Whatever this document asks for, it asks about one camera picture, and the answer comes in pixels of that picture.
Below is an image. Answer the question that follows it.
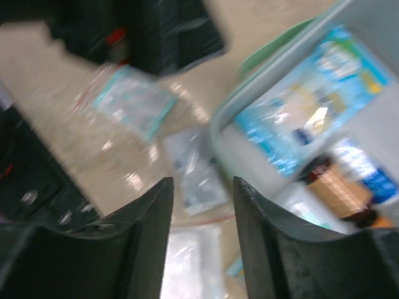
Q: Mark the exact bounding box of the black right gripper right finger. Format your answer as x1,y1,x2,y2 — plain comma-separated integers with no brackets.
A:
233,178,398,298

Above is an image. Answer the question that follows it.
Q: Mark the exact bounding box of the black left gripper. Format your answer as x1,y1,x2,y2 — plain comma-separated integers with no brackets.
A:
1,1,225,76

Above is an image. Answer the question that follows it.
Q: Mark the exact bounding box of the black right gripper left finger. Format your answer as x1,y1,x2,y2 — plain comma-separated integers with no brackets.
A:
1,178,174,298

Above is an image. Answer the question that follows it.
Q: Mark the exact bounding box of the teal clear zip bag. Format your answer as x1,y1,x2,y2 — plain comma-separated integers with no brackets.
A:
73,64,178,141

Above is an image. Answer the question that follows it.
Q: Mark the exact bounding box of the white gauze pack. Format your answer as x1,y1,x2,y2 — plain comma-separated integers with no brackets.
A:
160,225,226,299

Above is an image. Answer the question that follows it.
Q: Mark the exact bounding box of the brown bottle orange cap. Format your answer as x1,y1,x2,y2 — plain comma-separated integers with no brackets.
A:
299,154,393,229

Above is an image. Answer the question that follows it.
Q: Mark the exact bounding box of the blue cotton swab bag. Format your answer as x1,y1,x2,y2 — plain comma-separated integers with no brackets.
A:
234,25,392,176

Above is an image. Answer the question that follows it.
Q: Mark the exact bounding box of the mint green medicine case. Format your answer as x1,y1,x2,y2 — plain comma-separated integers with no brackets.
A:
209,1,398,234

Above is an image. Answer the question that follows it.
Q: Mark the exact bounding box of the white plastic bottle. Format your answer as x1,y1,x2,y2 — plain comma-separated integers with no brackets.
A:
275,182,356,234

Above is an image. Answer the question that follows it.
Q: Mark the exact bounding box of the clear flat sachet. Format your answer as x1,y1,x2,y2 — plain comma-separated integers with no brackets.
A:
163,126,229,216

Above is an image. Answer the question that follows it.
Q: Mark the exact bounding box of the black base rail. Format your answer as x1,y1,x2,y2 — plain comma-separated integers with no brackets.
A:
1,107,100,230

